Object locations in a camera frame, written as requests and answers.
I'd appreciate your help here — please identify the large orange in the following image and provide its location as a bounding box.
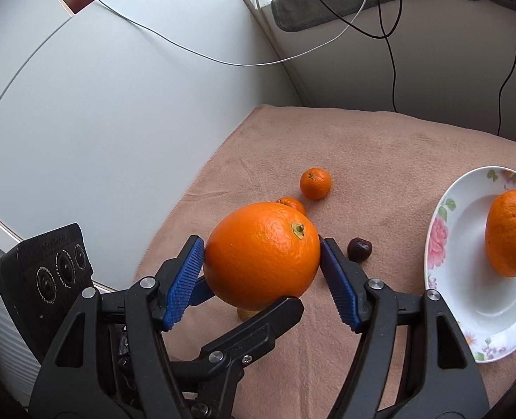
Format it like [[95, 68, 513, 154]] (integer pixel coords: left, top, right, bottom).
[[203, 202, 322, 310]]

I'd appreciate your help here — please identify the white cable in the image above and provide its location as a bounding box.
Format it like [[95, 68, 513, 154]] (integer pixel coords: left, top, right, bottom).
[[72, 0, 374, 67]]

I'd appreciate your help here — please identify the small mandarin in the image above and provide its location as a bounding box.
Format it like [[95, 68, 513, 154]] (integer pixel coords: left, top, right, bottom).
[[275, 196, 307, 216], [300, 168, 332, 200]]

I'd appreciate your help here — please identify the white floral plate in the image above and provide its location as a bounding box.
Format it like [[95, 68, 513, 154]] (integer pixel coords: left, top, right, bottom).
[[424, 166, 516, 364]]

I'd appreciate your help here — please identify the dark red cherry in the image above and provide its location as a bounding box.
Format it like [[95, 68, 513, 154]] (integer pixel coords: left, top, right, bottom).
[[347, 236, 373, 264]]

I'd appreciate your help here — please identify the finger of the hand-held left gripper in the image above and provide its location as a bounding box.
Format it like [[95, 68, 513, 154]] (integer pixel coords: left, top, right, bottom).
[[189, 277, 214, 307], [171, 296, 306, 419]]

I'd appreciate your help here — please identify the oval orange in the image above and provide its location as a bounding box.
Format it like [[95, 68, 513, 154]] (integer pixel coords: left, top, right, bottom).
[[485, 190, 516, 278]]

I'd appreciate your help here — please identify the black cable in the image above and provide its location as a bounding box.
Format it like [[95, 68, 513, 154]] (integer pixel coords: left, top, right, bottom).
[[272, 0, 411, 113], [497, 9, 516, 137]]

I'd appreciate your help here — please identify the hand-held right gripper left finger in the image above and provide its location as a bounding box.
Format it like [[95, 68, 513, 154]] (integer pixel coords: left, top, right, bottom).
[[29, 235, 206, 419]]

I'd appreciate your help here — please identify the pink towel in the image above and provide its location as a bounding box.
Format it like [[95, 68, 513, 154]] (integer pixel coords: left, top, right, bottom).
[[133, 105, 516, 419]]

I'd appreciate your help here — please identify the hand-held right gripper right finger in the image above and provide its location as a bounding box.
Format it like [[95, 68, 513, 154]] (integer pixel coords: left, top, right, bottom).
[[320, 236, 492, 419]]

